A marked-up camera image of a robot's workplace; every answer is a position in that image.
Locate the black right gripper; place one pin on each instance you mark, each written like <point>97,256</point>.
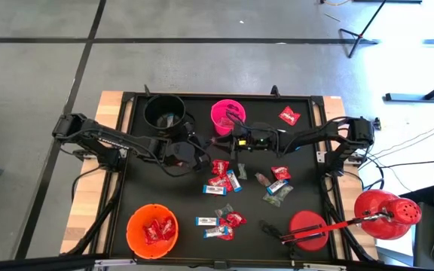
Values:
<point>256,141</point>

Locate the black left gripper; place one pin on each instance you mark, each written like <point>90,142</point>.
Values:
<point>181,153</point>

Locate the clear reddish candy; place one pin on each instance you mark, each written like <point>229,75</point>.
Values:
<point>214,141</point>
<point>221,121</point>
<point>263,179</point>
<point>179,164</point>
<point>229,124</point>

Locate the red Skittles candy pack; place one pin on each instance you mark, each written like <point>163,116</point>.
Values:
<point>289,115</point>
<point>220,166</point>
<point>229,236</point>
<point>152,232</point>
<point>281,173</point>
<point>219,183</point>
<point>168,227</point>
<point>236,219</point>

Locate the clear green candy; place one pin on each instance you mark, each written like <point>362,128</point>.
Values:
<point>242,171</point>
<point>285,192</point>
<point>272,200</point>
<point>224,211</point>

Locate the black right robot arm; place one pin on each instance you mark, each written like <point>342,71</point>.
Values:
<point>315,135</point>

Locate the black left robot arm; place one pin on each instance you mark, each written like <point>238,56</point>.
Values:
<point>100,139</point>

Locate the pink plastic bucket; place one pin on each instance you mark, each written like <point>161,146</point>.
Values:
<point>219,113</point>

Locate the black pumpkin face bucket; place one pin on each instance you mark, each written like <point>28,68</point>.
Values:
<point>153,113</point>

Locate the orange pumpkin face bucket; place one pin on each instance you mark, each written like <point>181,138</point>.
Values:
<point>138,241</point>

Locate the small black floor device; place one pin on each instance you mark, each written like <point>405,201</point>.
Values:
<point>378,123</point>

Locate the red desk lamp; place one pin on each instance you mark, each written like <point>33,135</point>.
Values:
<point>382,214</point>

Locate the black tripod stand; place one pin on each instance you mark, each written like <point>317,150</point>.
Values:
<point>367,24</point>

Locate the black desk foot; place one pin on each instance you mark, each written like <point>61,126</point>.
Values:
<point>409,97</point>

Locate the black aluminium table frame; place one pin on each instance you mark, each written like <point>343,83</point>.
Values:
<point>239,260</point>

